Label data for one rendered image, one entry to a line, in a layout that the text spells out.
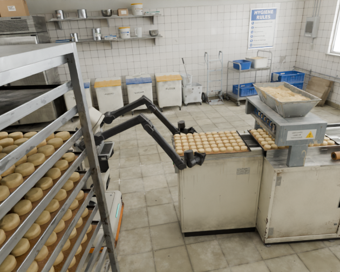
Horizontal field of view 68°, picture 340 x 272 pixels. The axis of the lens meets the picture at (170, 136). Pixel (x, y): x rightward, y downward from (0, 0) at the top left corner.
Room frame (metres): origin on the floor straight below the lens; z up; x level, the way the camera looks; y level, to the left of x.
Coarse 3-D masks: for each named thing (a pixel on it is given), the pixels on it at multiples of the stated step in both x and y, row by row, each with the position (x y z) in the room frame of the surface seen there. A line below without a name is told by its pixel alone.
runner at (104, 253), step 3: (105, 249) 0.91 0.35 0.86; (102, 252) 0.90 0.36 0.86; (105, 252) 0.88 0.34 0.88; (102, 255) 0.88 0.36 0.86; (105, 255) 0.87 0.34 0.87; (99, 258) 0.86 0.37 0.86; (102, 258) 0.84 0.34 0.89; (105, 258) 0.86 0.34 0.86; (99, 261) 0.85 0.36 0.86; (102, 261) 0.83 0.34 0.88; (99, 264) 0.83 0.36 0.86; (102, 264) 0.82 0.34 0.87; (96, 267) 0.81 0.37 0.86; (99, 267) 0.79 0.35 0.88; (96, 270) 0.80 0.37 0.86; (99, 270) 0.79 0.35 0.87
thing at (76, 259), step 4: (92, 228) 0.87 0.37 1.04; (88, 232) 0.84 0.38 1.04; (92, 232) 0.85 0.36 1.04; (84, 236) 0.80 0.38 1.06; (88, 236) 0.82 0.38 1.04; (84, 240) 0.79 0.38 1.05; (88, 240) 0.80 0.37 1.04; (80, 244) 0.76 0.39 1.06; (84, 244) 0.78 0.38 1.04; (80, 248) 0.75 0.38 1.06; (84, 248) 0.76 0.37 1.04; (76, 252) 0.73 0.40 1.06; (80, 252) 0.74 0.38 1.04; (76, 256) 0.72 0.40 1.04; (80, 256) 0.72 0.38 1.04; (72, 260) 0.69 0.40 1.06; (76, 260) 0.70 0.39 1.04; (72, 264) 0.68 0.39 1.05; (76, 264) 0.69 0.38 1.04; (68, 268) 0.67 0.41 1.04; (72, 268) 0.67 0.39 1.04; (76, 268) 0.67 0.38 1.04
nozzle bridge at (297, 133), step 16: (256, 96) 2.29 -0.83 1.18; (256, 112) 2.22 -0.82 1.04; (272, 112) 1.84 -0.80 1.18; (256, 128) 2.26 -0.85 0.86; (272, 128) 1.83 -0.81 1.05; (288, 128) 1.58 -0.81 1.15; (304, 128) 1.58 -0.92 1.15; (320, 128) 1.58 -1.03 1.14; (288, 144) 1.58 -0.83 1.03; (304, 144) 1.58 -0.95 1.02; (288, 160) 1.59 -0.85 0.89; (304, 160) 1.58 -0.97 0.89
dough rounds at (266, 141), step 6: (252, 132) 2.08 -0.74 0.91; (258, 132) 2.08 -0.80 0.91; (264, 132) 2.04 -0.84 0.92; (258, 138) 1.95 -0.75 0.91; (264, 138) 1.95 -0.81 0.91; (270, 138) 1.91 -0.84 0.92; (324, 138) 1.86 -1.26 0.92; (264, 144) 1.82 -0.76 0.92; (270, 144) 1.82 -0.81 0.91; (312, 144) 1.77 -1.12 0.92; (318, 144) 1.77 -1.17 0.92; (324, 144) 1.77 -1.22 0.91; (330, 144) 1.77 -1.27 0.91
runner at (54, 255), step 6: (90, 192) 0.86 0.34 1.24; (90, 198) 0.85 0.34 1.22; (84, 204) 0.80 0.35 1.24; (78, 210) 0.75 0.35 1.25; (78, 216) 0.74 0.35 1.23; (72, 222) 0.69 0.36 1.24; (72, 228) 0.68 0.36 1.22; (66, 234) 0.65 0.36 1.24; (60, 240) 0.61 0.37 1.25; (66, 240) 0.64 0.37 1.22; (60, 246) 0.60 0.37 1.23; (54, 252) 0.57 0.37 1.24; (54, 258) 0.56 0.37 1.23; (48, 264) 0.53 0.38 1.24; (42, 270) 0.50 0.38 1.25; (48, 270) 0.52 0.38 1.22
